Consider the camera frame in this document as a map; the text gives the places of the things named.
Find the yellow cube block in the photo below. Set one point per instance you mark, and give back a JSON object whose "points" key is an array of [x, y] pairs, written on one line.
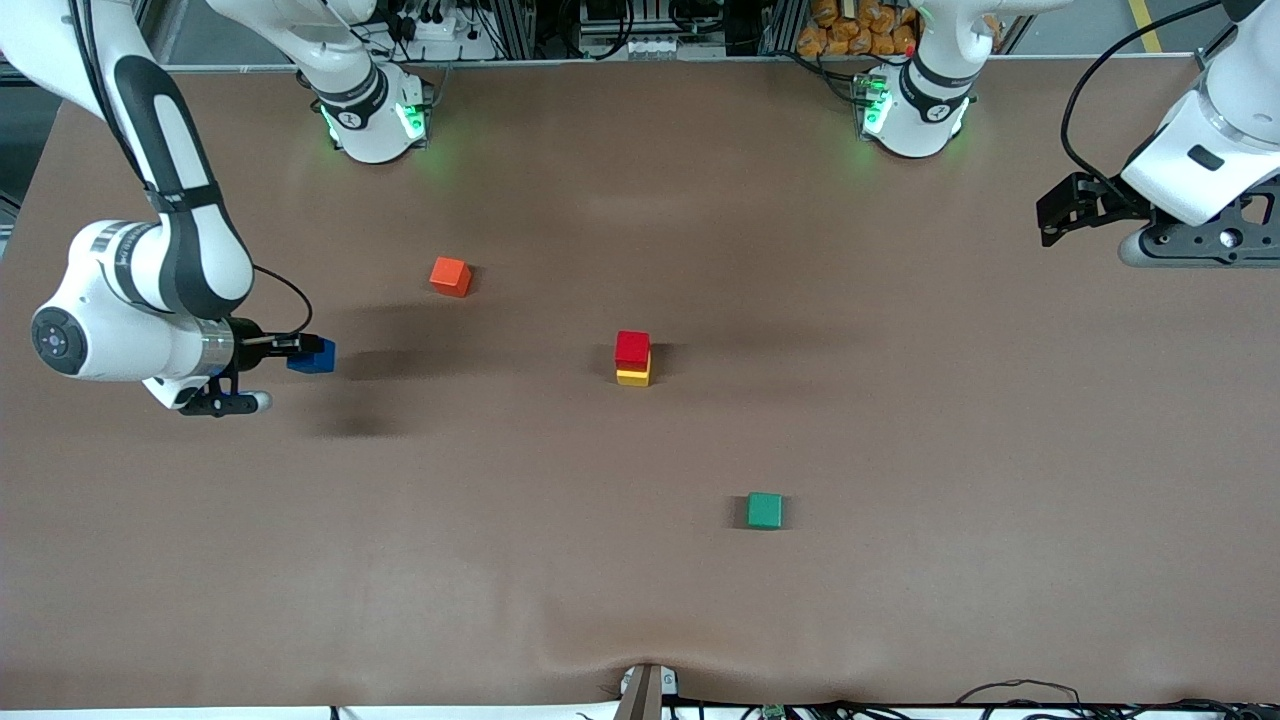
{"points": [[632, 378]]}

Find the red cube block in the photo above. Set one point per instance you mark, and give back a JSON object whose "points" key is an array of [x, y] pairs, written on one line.
{"points": [[632, 350]]}

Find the white terminal block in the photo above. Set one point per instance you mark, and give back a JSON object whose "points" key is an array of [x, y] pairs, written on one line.
{"points": [[655, 46]]}

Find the aluminium frame profile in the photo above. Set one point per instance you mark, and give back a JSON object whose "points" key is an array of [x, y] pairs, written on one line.
{"points": [[780, 25], [515, 25]]}

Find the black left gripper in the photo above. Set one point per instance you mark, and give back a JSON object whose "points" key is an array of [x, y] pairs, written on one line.
{"points": [[1103, 201]]}

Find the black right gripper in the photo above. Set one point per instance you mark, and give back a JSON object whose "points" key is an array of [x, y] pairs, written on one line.
{"points": [[245, 343]]}

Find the orange cube block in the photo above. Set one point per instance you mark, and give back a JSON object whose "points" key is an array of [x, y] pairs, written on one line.
{"points": [[450, 277]]}

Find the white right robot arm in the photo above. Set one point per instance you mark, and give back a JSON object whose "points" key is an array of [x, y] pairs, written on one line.
{"points": [[190, 250]]}

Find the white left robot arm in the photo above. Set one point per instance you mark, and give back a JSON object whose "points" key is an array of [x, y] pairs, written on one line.
{"points": [[925, 110]]}

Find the blue cube block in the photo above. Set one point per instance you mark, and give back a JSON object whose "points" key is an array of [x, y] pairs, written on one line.
{"points": [[318, 365]]}

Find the brown camera mount post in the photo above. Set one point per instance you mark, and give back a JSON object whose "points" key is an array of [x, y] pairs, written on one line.
{"points": [[640, 695]]}

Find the green cube block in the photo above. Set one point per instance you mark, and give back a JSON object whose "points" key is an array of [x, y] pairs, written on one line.
{"points": [[765, 510]]}

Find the white power strip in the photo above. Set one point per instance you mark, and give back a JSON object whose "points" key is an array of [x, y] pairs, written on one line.
{"points": [[445, 40]]}

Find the orange snack bag pile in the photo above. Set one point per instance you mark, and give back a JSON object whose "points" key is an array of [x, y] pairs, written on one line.
{"points": [[850, 25]]}

